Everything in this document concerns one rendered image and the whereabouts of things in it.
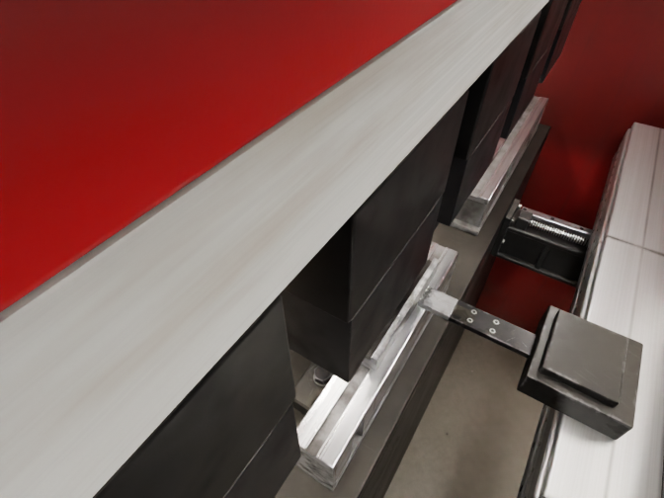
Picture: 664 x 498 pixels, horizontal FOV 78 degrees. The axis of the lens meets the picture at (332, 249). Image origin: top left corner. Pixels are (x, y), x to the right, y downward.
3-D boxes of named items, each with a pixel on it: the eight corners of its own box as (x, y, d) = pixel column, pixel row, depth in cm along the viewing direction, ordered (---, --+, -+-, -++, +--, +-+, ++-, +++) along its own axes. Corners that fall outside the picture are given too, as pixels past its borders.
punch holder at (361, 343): (350, 226, 41) (358, 59, 30) (428, 260, 38) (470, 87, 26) (254, 333, 33) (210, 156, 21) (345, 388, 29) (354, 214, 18)
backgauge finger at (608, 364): (437, 276, 62) (443, 253, 58) (627, 359, 52) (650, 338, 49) (402, 333, 55) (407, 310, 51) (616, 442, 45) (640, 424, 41)
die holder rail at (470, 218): (514, 124, 115) (526, 92, 109) (536, 130, 113) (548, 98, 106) (449, 225, 86) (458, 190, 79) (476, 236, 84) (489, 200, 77)
